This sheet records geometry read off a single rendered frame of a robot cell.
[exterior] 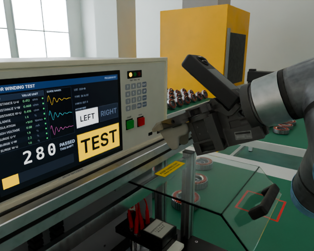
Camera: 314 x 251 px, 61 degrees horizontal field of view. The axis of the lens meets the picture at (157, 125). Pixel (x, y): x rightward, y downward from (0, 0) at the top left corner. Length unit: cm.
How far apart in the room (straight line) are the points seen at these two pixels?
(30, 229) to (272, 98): 39
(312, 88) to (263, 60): 533
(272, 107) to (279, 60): 525
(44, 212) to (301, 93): 40
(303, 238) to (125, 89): 76
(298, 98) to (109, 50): 420
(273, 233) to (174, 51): 361
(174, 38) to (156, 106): 371
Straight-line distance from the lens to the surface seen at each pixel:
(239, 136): 44
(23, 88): 42
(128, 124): 57
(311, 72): 39
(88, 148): 51
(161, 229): 68
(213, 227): 100
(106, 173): 51
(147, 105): 62
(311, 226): 112
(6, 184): 44
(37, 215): 45
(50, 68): 44
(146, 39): 697
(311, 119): 36
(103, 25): 459
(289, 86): 39
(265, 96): 40
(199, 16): 415
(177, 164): 66
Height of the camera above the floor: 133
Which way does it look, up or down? 16 degrees down
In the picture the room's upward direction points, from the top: straight up
